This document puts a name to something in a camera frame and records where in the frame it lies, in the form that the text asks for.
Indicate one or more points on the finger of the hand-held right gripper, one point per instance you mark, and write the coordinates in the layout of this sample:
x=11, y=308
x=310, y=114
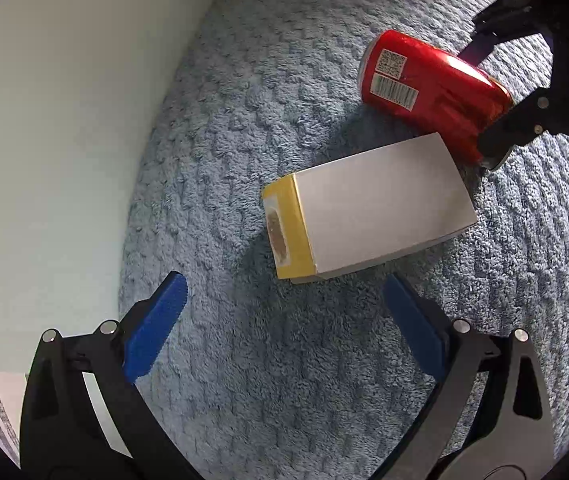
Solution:
x=504, y=20
x=519, y=125

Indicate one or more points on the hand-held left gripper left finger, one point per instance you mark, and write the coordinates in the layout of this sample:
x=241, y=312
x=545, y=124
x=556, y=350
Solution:
x=159, y=320

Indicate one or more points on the blue fleece blanket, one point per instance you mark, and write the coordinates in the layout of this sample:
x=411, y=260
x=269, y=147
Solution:
x=244, y=110

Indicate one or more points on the white cardboard box yellow end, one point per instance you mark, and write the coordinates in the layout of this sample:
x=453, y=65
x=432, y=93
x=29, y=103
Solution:
x=379, y=205

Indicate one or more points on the red drink can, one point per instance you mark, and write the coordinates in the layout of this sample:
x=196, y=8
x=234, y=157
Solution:
x=429, y=90

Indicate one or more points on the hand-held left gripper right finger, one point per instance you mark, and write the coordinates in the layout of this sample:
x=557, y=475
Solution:
x=414, y=325

